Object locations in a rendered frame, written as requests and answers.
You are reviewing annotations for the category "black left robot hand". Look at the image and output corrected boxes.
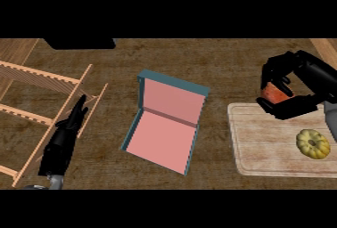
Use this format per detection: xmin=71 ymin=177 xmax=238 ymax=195
xmin=37 ymin=94 xmax=90 ymax=177

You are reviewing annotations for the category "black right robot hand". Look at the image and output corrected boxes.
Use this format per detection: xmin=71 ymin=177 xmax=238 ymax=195
xmin=254 ymin=49 xmax=337 ymax=121

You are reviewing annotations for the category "orange sweet potato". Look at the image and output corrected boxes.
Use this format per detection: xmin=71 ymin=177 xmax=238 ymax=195
xmin=258 ymin=81 xmax=295 ymax=105

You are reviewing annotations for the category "pale wooden cutting board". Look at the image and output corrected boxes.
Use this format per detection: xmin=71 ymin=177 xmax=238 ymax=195
xmin=226 ymin=102 xmax=337 ymax=179

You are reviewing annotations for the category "open teal and pink box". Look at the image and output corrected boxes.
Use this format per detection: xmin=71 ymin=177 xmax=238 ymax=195
xmin=120 ymin=69 xmax=211 ymax=176

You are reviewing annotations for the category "pale wooden tiered shelf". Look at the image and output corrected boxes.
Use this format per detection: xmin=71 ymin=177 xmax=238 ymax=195
xmin=0 ymin=60 xmax=111 ymax=189

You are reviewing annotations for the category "yellow ridged squash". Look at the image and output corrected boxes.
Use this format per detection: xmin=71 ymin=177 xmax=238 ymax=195
xmin=294 ymin=128 xmax=331 ymax=160

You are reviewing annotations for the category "black appliance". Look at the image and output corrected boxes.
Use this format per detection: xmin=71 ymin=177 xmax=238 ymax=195
xmin=41 ymin=37 xmax=118 ymax=51

